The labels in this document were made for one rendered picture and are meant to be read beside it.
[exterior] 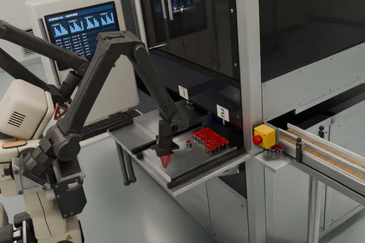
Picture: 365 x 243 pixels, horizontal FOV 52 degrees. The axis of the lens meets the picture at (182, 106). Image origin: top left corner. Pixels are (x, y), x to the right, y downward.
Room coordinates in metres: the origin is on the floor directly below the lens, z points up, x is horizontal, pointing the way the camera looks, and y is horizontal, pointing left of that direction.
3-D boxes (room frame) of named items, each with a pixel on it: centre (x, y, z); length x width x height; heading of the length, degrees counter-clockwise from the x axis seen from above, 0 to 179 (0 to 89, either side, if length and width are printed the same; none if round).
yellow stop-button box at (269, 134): (1.34, -0.33, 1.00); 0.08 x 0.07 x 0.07; 119
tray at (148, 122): (1.80, 0.06, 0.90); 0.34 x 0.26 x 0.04; 119
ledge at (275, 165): (1.34, -0.37, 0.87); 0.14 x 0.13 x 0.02; 119
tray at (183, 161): (1.44, 0.00, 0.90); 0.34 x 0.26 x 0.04; 119
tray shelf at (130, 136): (1.61, 0.04, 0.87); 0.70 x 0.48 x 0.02; 29
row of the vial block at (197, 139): (1.48, -0.08, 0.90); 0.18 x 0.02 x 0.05; 29
